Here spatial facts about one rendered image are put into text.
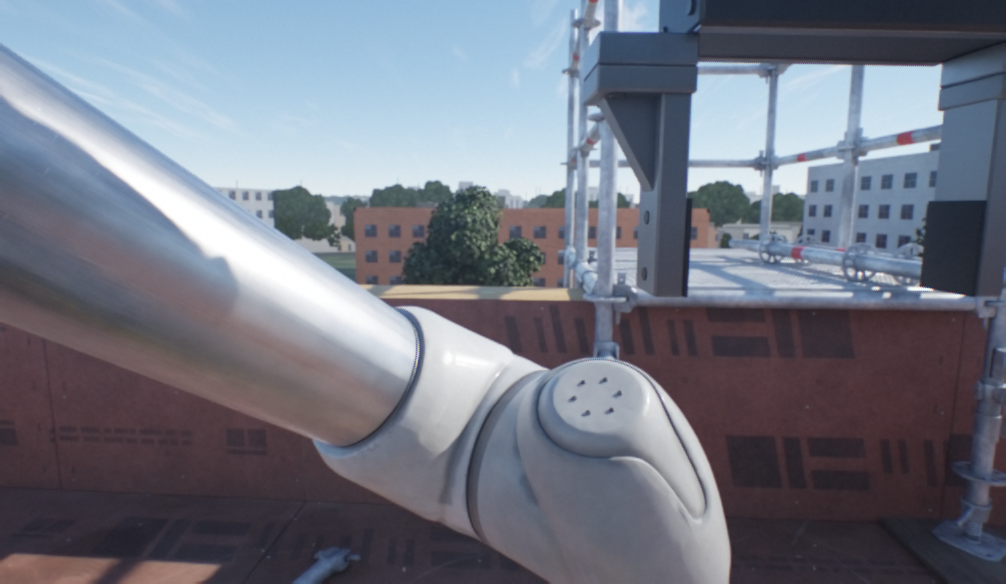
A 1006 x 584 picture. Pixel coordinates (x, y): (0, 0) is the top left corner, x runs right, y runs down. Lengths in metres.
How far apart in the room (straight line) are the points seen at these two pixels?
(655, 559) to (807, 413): 1.57
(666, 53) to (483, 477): 0.26
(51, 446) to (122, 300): 2.14
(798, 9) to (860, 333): 1.67
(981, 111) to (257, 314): 0.33
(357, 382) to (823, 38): 0.28
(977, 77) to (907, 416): 1.77
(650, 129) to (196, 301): 0.21
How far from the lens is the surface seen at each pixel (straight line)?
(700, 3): 0.22
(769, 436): 1.85
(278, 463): 1.95
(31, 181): 0.26
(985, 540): 2.17
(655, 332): 1.62
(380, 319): 0.33
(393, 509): 1.85
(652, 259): 0.21
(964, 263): 0.29
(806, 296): 1.62
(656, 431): 0.29
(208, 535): 1.92
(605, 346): 1.46
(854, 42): 0.26
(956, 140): 0.30
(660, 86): 0.21
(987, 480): 2.02
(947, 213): 0.29
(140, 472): 2.23
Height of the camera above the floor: 0.98
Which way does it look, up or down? 7 degrees down
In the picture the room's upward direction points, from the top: straight up
